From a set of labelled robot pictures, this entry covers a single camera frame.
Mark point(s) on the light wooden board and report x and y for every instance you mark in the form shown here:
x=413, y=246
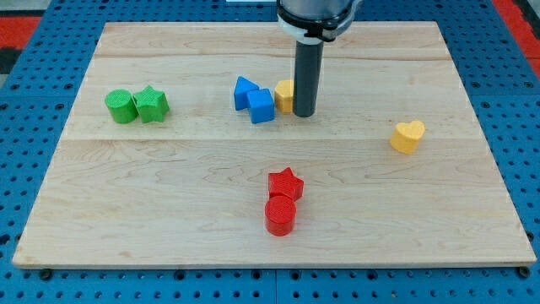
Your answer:
x=156, y=169

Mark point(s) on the red star block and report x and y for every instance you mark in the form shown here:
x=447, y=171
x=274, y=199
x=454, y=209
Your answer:
x=285, y=183

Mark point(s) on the blue cube block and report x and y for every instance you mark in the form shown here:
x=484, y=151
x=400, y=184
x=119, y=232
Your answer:
x=261, y=106

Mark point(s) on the red cylinder block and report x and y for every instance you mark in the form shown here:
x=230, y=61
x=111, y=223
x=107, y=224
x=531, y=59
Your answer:
x=280, y=212

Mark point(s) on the yellow hexagon block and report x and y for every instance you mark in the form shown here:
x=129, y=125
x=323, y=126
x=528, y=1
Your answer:
x=284, y=95

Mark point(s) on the blue triangle block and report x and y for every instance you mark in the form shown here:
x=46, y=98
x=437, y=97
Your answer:
x=242, y=87

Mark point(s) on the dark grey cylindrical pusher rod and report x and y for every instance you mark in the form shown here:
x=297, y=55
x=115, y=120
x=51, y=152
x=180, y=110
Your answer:
x=307, y=70

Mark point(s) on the green star block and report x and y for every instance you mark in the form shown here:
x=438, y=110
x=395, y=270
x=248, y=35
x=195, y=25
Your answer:
x=151, y=104

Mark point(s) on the yellow heart block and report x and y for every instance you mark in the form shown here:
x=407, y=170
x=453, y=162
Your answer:
x=406, y=136

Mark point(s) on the green cylinder block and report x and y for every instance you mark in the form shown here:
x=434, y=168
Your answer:
x=121, y=106

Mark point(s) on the blue perforated table mat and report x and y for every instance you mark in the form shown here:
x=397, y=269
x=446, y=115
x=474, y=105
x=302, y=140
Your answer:
x=41, y=88

